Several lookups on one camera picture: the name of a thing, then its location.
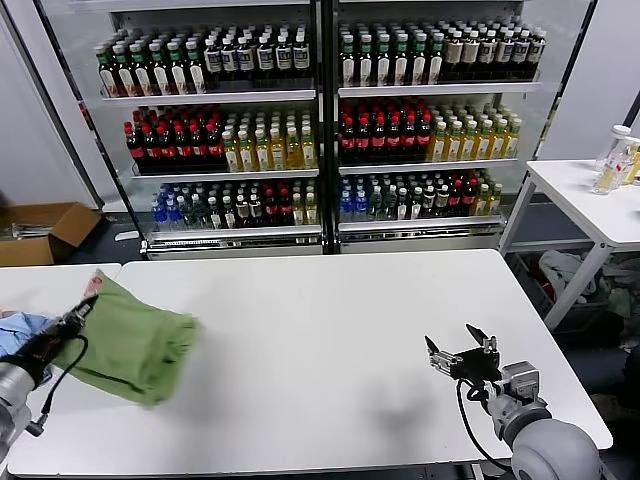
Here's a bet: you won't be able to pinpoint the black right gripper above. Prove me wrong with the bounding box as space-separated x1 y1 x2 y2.
423 322 502 385

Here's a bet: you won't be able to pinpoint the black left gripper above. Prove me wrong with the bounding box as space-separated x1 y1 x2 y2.
4 294 100 389

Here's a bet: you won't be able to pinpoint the green polo shirt red print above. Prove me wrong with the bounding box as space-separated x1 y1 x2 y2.
52 269 204 409

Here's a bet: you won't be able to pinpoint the crumpled light blue garment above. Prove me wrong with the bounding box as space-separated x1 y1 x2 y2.
0 312 54 359

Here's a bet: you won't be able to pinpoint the open brown cardboard box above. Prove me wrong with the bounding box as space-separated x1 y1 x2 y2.
0 202 105 268

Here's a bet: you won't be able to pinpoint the grey metal bars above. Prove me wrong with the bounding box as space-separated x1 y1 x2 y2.
9 223 55 242

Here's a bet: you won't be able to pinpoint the red fabric item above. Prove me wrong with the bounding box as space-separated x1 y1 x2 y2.
530 259 557 301

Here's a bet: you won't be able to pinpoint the black storage crate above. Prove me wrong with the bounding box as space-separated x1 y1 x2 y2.
509 249 640 337

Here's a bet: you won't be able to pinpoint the white shelving unit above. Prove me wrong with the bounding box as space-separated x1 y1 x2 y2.
327 0 599 256

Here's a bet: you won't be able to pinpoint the grey white garment pile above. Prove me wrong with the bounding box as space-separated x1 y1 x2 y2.
537 249 599 305

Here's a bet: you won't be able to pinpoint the white cooler shelf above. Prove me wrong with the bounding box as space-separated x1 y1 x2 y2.
338 215 504 234
337 81 542 100
130 168 320 182
147 224 322 241
98 88 317 109
338 157 520 177

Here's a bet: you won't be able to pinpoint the glass front beverage cooler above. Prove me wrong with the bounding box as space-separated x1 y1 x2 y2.
32 0 329 262

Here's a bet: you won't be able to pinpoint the teal grey garment pile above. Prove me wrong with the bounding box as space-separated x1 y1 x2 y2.
597 253 640 321

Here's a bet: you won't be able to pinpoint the white side table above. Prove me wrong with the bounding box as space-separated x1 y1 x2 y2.
497 158 640 332

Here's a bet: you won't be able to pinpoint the green cap white label bottle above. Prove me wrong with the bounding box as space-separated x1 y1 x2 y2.
339 35 357 87
130 45 151 98
184 42 206 95
113 45 134 99
374 33 392 87
427 32 445 85
391 33 410 87
356 34 374 87
409 33 428 86
167 43 187 96
148 44 169 97
97 49 117 99

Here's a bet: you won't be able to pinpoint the yellow liquid bottle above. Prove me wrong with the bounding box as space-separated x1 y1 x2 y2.
624 142 640 187

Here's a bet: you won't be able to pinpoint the dark bottle blue white label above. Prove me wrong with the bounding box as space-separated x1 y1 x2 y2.
291 33 310 80
203 40 222 84
511 29 530 81
478 30 496 81
219 38 238 83
235 37 255 82
273 34 292 81
527 28 546 80
494 30 513 81
255 35 275 81

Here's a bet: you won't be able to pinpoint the dark bottle beige label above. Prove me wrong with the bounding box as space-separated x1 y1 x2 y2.
460 30 479 81
443 30 462 81

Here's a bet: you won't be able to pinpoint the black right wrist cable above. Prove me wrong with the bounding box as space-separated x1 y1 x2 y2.
455 377 512 467

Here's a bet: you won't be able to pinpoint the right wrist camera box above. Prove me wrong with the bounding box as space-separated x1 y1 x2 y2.
501 360 542 402

